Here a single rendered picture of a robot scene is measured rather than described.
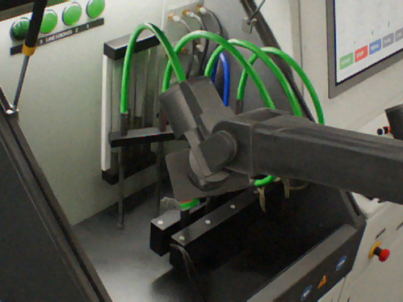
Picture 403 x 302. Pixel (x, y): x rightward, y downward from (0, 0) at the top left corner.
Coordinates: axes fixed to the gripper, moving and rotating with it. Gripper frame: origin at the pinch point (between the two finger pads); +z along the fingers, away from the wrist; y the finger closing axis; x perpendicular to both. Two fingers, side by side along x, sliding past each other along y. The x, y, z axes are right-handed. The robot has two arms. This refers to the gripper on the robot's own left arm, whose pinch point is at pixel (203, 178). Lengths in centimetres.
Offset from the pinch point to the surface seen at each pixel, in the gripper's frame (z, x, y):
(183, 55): 56, -36, -7
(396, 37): 75, -34, -69
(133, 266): 55, 10, 16
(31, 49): -4.0, -24.1, 20.8
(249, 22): 43, -36, -22
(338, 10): 51, -37, -46
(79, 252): 13.3, 6.0, 22.1
